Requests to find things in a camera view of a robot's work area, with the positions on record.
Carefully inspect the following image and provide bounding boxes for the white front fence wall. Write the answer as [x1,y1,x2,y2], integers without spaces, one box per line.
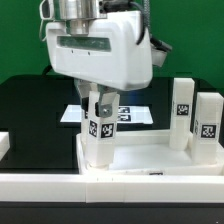
[0,174,224,203]

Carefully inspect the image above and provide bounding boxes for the white desk top tray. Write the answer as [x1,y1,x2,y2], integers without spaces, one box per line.
[76,129,224,176]

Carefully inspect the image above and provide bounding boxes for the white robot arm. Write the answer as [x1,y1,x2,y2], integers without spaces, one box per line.
[40,0,172,117]

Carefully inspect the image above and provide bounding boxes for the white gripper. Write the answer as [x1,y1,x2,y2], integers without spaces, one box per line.
[46,11,152,118]

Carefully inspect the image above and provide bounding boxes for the white left fence block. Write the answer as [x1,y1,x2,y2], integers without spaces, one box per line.
[0,132,10,160]

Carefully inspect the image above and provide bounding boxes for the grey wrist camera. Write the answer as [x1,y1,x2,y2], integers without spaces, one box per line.
[39,0,55,21]

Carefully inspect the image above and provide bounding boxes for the fiducial marker sheet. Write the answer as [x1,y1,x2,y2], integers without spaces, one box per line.
[61,105,153,124]

